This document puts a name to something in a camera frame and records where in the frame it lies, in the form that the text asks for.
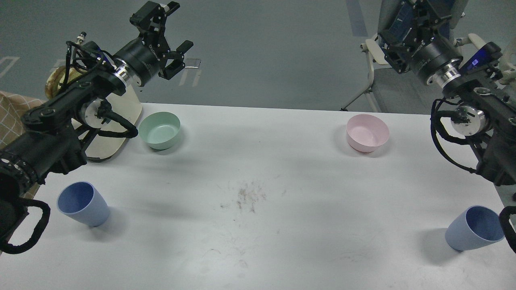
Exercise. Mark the green bowl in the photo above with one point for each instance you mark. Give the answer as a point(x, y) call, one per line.
point(160, 130)

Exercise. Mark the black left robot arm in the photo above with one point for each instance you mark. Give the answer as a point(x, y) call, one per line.
point(58, 132)

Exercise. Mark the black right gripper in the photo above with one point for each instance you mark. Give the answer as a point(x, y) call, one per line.
point(414, 35)

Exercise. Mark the brown checkered cloth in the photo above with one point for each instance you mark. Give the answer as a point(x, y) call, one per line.
point(12, 108)

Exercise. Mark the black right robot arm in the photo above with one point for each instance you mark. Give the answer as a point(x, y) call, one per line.
point(473, 123)

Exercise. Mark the grey office chair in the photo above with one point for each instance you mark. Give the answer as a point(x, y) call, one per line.
point(389, 91)

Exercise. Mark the blue cup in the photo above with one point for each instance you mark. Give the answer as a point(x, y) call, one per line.
point(82, 202)
point(476, 227)

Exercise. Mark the pink bowl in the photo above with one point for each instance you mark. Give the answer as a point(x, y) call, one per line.
point(366, 133)

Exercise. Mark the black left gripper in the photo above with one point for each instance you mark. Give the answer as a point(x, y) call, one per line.
point(149, 55)

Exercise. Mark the bread slice back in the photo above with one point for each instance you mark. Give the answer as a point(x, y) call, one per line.
point(56, 80)

